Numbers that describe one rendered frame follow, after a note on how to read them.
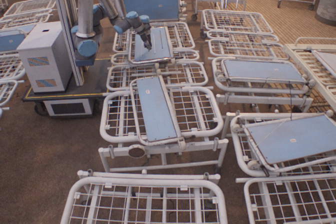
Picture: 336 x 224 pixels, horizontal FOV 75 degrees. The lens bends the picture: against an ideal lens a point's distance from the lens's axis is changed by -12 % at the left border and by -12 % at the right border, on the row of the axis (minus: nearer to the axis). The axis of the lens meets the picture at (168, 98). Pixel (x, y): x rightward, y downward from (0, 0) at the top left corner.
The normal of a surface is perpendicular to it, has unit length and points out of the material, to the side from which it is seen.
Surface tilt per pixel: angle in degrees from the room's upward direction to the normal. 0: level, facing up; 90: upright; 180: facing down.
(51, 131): 0
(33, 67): 90
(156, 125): 1
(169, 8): 90
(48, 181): 0
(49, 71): 90
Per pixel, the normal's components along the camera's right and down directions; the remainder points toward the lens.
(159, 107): -0.02, -0.76
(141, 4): 0.10, 0.65
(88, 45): 0.46, 0.64
